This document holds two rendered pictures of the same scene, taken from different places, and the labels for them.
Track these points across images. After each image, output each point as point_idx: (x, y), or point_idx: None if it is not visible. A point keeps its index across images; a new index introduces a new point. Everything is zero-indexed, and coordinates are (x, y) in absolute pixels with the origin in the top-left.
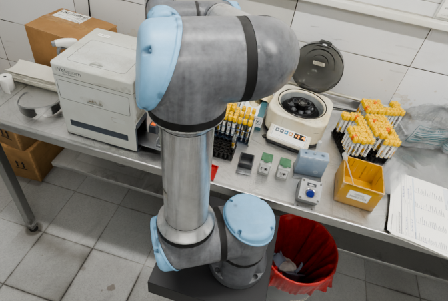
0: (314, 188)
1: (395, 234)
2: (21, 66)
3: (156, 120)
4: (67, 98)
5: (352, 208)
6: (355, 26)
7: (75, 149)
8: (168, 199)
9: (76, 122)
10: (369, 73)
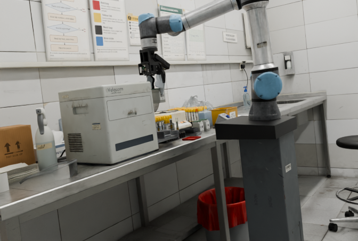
0: (225, 115)
1: None
2: None
3: None
4: (113, 118)
5: None
6: (141, 75)
7: (131, 170)
8: (267, 44)
9: (119, 146)
10: None
